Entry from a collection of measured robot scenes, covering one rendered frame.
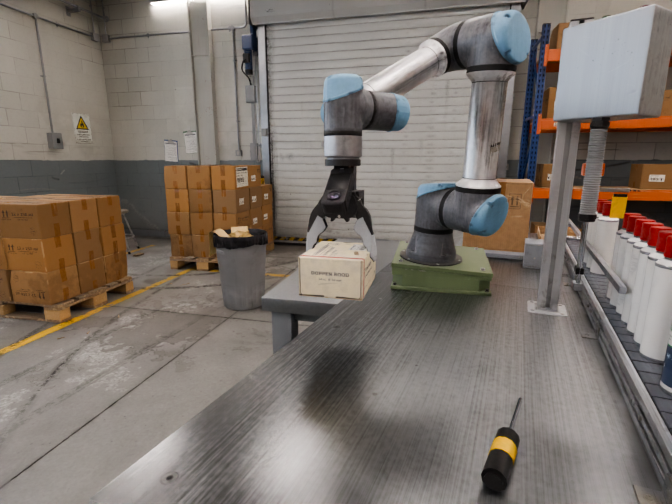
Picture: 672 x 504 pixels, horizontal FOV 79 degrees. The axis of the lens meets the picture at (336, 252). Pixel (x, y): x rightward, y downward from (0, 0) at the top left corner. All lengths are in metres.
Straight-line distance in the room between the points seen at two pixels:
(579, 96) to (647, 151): 5.00
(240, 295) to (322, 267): 2.66
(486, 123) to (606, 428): 0.71
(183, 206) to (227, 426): 4.22
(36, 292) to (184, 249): 1.65
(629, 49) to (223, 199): 3.97
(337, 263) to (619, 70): 0.66
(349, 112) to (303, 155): 4.95
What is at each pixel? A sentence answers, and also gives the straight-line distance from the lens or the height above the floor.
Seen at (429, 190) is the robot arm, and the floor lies 1.12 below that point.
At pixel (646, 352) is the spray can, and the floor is 0.89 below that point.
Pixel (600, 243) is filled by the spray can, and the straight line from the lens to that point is 1.36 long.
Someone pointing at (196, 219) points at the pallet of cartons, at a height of 0.57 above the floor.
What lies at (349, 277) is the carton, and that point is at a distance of 0.75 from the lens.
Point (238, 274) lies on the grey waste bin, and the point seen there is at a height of 0.31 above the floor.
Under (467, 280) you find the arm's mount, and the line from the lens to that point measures 1.21.
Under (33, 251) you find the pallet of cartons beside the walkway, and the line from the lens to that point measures 3.69.
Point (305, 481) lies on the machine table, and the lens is 0.56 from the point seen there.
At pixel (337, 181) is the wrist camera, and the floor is 1.16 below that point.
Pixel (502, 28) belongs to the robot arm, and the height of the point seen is 1.49.
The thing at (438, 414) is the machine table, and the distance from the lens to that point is 0.67.
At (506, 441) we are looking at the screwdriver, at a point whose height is 0.86.
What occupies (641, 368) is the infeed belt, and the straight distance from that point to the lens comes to 0.83.
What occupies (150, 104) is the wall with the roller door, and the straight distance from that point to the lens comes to 7.05.
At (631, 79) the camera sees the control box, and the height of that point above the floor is 1.35.
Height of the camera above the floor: 1.20
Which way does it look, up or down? 13 degrees down
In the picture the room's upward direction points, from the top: straight up
